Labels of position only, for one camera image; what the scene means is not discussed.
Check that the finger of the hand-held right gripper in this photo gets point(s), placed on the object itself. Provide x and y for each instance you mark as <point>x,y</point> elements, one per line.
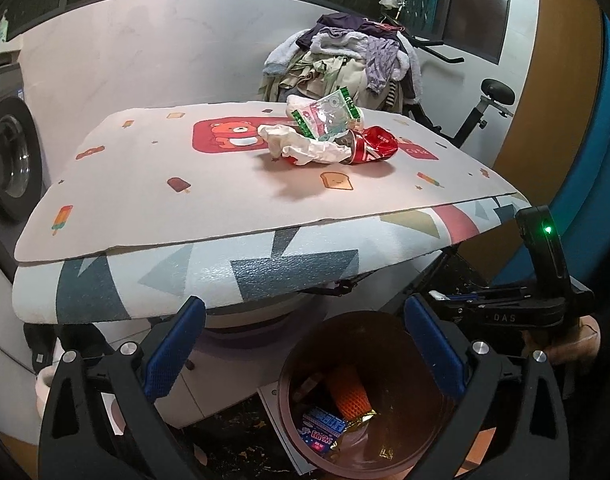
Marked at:
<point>485,296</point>

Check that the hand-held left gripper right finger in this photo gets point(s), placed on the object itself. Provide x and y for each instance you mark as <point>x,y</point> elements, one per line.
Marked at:
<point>435,345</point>

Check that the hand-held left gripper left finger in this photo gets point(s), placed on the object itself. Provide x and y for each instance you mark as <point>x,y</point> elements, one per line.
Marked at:
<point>175,345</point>

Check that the brown trash bin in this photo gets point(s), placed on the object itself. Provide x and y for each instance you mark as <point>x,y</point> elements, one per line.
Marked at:
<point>400,410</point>

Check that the orange foam fruit net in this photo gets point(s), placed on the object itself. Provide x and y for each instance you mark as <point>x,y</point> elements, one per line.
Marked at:
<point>347,395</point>

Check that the gold foil bag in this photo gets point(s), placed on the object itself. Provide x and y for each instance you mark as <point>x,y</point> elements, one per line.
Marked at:
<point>360,417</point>

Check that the blue printed packet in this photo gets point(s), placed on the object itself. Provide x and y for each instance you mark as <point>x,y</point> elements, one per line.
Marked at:
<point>320,427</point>

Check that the person's right hand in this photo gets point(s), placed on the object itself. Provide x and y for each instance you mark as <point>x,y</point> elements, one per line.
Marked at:
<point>585,342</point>

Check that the white round table base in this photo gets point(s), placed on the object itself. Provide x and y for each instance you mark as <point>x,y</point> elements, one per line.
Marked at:
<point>245,330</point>

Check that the triangle patterned table cover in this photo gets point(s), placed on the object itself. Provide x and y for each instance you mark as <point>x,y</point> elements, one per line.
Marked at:
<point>235,275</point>

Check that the white flat board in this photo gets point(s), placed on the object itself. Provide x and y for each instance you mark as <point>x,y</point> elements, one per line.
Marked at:
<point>272,410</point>

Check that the white round container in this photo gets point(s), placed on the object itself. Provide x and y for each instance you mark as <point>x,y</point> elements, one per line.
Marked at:
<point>45,385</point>

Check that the black exercise bike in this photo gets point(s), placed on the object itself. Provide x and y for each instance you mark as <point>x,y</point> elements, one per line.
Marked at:
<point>472,120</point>

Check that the crushed red can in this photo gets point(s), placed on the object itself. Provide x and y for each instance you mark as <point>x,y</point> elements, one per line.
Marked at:
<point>380,145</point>

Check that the cartoon printed table mat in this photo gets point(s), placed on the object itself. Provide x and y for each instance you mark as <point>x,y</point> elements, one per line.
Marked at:
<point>160,160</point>

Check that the crumpled white tissue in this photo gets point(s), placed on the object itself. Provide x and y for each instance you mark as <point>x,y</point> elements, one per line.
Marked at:
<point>305,152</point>

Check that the clear green-edged plastic packet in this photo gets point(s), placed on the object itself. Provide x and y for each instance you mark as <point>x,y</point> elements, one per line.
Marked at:
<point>330,112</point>

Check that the grey front-load washing machine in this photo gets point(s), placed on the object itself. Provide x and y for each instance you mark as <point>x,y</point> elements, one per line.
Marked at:
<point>10,160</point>

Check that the pile of clothes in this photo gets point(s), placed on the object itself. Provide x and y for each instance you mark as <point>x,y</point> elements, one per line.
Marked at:
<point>345,60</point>

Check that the white face mask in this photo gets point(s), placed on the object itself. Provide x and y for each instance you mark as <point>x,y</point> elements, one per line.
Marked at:
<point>392,1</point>

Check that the pump soap bottle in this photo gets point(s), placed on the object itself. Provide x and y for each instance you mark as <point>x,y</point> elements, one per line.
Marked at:
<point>2,30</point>

